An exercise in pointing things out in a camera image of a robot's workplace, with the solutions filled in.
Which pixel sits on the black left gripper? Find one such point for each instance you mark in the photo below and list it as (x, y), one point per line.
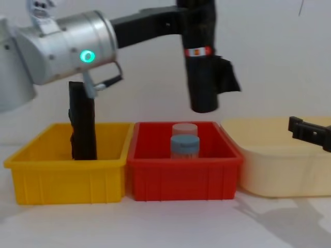
(132, 29)

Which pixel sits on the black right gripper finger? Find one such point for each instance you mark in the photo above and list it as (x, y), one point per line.
(310, 134)

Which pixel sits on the black roll with label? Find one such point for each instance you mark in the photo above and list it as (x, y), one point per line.
(201, 77)

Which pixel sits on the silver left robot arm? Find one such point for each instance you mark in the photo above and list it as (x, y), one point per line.
(51, 51)

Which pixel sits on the cream plastic bin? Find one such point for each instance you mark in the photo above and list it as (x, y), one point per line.
(279, 170)

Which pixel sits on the clear jar with white lid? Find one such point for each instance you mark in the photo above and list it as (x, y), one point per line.
(184, 129)

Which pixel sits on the clear jar with blue lid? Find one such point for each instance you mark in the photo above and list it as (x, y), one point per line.
(184, 147)

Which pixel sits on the black rectangular block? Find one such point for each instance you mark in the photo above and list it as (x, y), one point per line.
(84, 124)

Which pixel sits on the red plastic bin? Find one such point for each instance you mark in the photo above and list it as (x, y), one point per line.
(181, 178)

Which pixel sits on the white table cloth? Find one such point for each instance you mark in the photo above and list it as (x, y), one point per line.
(165, 224)

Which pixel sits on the yellow plastic bin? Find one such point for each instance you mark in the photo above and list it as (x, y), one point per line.
(64, 178)

